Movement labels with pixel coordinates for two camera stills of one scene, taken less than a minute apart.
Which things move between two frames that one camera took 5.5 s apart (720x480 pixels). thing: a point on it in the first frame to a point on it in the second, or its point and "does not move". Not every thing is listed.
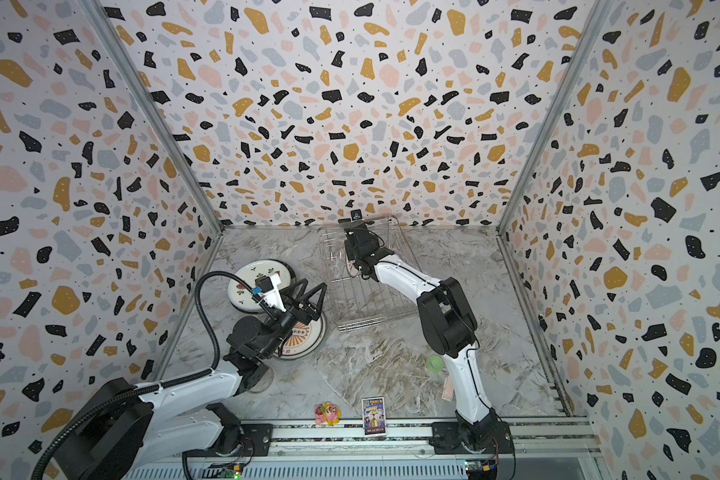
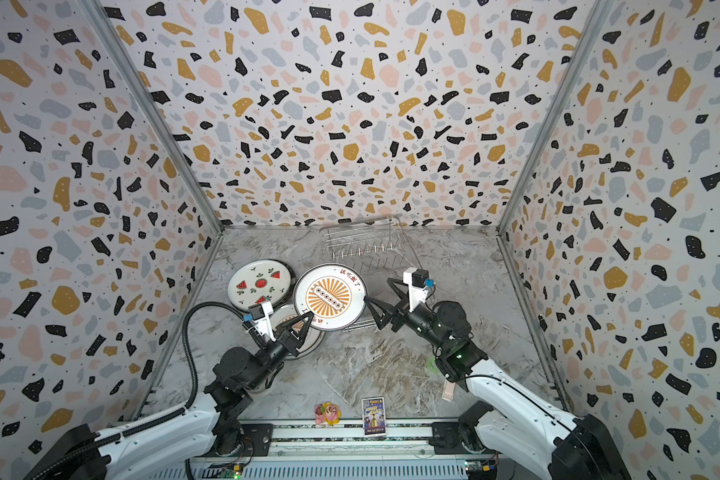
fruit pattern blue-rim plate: (239, 292) does not move
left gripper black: (303, 315) to (285, 340)
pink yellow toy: (327, 413) does not move
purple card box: (374, 416) does not move
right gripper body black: (356, 237) to (405, 313)
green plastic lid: (435, 364) does not move
